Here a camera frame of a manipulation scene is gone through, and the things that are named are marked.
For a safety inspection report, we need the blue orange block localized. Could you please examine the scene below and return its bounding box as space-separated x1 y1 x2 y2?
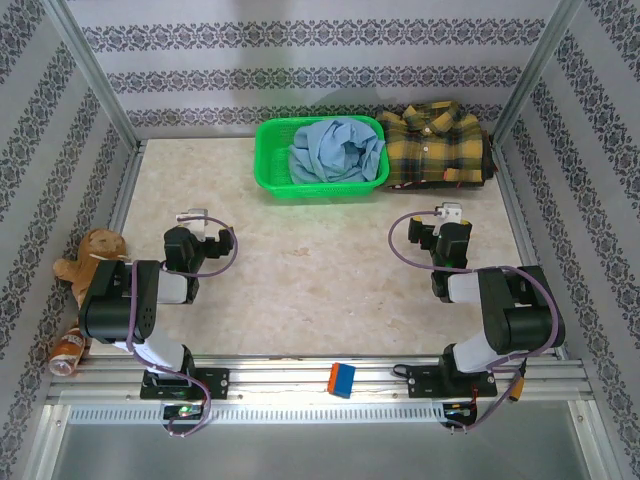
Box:
327 363 357 400

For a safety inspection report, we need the brown labelled bottle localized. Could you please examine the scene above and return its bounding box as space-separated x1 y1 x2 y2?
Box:
48 324 89 377

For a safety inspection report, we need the green plastic basket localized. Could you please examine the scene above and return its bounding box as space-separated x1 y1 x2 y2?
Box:
253 115 392 201

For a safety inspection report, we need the yellow plaid folded shirt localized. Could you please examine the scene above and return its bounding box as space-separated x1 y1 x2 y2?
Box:
374 100 486 189

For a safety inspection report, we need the slotted grey cable duct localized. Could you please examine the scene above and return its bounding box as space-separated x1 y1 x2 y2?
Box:
67 403 446 425

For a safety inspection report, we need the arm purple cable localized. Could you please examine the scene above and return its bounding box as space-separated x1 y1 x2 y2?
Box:
389 212 562 434
124 213 239 439

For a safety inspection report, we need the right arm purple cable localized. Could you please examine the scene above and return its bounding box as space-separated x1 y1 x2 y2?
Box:
389 212 562 434

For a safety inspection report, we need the yellow handled screwdriver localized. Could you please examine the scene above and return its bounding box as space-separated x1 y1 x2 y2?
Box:
507 362 529 404

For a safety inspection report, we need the aluminium mounting rail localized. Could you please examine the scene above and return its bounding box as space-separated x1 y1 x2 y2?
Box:
47 355 594 401

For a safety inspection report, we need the light blue long sleeve shirt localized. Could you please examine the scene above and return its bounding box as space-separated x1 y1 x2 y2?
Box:
287 118 387 185

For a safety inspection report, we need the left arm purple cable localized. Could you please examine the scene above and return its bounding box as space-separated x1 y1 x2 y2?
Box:
124 213 239 439

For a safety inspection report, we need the brown teddy bear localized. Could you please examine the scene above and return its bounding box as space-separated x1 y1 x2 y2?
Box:
52 228 136 314

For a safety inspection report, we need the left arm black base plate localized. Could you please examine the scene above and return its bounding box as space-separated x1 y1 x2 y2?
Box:
139 367 231 401

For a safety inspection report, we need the dark folded garment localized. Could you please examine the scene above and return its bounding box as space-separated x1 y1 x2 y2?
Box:
382 127 499 192

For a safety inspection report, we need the aluminium frame post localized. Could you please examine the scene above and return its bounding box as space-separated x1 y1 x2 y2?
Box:
42 0 147 151
492 0 586 149

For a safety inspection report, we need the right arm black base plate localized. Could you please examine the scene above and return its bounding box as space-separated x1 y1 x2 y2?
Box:
407 363 499 400

